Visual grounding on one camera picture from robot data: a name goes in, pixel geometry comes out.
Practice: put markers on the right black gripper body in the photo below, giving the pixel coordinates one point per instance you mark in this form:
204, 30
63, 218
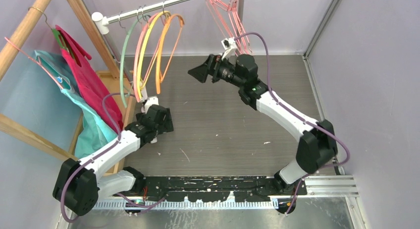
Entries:
227, 72

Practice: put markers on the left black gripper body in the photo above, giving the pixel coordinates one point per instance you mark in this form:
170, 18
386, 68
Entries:
161, 127

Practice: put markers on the orange plastic hanger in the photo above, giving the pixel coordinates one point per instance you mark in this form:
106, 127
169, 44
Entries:
160, 75

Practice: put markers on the yellow plastic hanger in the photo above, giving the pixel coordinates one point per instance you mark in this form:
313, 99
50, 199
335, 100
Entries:
143, 81

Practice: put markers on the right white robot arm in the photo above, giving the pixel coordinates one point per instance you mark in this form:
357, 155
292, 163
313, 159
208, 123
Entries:
316, 147

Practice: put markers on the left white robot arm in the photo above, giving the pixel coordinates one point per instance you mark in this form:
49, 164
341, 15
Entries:
80, 184

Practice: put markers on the teal t-shirt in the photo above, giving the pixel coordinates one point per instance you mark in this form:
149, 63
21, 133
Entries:
95, 133

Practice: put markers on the red t-shirt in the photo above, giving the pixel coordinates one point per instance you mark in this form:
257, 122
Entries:
90, 86

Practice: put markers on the silver metal clothes rack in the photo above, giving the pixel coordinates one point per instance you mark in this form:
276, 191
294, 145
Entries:
102, 22

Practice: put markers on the wooden clothes rack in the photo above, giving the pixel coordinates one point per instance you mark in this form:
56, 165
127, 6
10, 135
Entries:
29, 141

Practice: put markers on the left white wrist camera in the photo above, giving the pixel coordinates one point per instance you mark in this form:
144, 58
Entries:
153, 100

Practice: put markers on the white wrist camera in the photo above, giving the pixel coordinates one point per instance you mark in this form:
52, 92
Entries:
230, 47
153, 100

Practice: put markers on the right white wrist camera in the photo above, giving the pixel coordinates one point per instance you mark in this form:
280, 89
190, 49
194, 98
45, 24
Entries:
230, 47

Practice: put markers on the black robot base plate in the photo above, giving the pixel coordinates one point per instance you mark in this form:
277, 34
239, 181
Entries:
212, 192

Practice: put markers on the pink wire hanger with shirt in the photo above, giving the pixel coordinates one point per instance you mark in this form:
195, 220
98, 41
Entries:
51, 69

